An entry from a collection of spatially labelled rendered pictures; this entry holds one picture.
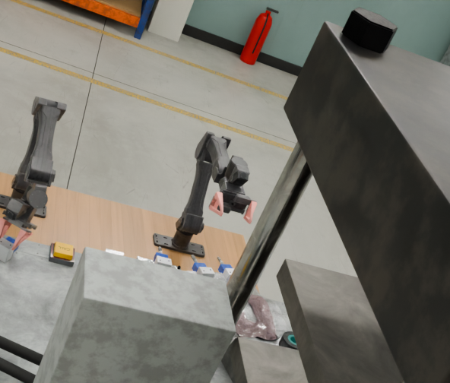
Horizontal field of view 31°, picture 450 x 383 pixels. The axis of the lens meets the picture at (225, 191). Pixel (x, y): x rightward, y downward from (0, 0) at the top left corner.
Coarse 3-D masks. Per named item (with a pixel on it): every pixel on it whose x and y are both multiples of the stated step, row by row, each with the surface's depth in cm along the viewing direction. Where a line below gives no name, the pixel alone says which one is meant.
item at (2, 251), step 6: (0, 240) 251; (6, 240) 253; (12, 240) 256; (0, 246) 250; (6, 246) 250; (12, 246) 251; (18, 246) 257; (0, 252) 251; (6, 252) 250; (12, 252) 254; (0, 258) 252; (6, 258) 251
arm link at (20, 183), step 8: (48, 104) 264; (56, 104) 265; (32, 136) 267; (32, 144) 267; (32, 152) 268; (24, 160) 269; (24, 168) 269; (16, 184) 271; (24, 184) 271; (32, 184) 271
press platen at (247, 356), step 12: (240, 348) 179; (252, 348) 181; (264, 348) 183; (276, 348) 184; (288, 348) 186; (240, 360) 177; (252, 360) 177; (264, 360) 179; (276, 360) 180; (288, 360) 182; (300, 360) 184; (240, 372) 175; (252, 372) 174; (264, 372) 175; (276, 372) 177; (288, 372) 178; (300, 372) 180
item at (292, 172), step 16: (288, 160) 165; (304, 160) 162; (288, 176) 165; (304, 176) 164; (272, 192) 169; (288, 192) 166; (272, 208) 168; (288, 208) 168; (256, 224) 173; (272, 224) 169; (256, 240) 172; (272, 240) 171; (240, 256) 177; (256, 256) 173; (240, 272) 176; (256, 272) 175; (240, 288) 177; (240, 304) 179
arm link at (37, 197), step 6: (54, 174) 253; (24, 180) 251; (30, 180) 251; (36, 186) 244; (42, 186) 244; (48, 186) 253; (30, 192) 244; (36, 192) 244; (42, 192) 244; (30, 198) 243; (36, 198) 244; (42, 198) 245; (30, 204) 244; (36, 204) 244; (42, 204) 245
